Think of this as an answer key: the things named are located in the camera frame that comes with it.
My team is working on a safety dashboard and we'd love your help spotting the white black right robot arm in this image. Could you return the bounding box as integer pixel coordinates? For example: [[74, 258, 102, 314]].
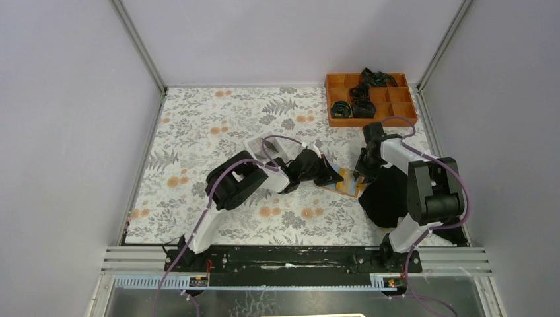
[[355, 122, 466, 272]]

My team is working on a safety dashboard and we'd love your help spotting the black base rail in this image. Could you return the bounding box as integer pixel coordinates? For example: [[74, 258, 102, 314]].
[[164, 245, 423, 287]]

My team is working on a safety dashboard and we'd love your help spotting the yellow leather card holder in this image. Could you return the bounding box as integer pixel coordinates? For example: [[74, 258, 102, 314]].
[[323, 164, 366, 198]]

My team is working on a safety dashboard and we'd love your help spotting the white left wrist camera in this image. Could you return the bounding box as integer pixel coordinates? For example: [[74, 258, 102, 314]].
[[309, 139, 323, 157]]

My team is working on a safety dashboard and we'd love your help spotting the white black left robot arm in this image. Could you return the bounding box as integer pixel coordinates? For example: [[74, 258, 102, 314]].
[[170, 148, 344, 271]]

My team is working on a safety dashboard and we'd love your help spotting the dark brown rolled tie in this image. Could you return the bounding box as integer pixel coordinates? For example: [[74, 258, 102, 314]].
[[352, 98, 377, 118]]

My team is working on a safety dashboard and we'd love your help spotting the blue yellow rolled tie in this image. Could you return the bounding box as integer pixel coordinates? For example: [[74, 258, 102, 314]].
[[330, 100, 353, 119]]

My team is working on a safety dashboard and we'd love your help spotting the orange wooden divided tray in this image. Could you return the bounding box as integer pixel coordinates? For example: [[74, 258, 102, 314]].
[[325, 73, 418, 127]]

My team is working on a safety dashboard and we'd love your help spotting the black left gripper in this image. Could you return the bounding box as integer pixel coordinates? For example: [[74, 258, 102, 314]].
[[297, 153, 341, 186]]

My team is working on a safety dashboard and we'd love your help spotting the black cloth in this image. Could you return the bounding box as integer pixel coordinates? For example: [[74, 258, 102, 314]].
[[359, 161, 468, 253]]

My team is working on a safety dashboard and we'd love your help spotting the white card box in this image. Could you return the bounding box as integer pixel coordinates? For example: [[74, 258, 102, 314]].
[[243, 133, 289, 165]]

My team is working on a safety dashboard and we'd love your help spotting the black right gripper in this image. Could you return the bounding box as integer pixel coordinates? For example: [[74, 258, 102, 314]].
[[353, 148, 384, 185]]

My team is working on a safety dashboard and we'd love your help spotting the floral patterned table mat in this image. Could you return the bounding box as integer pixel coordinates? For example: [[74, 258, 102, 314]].
[[125, 87, 456, 247]]

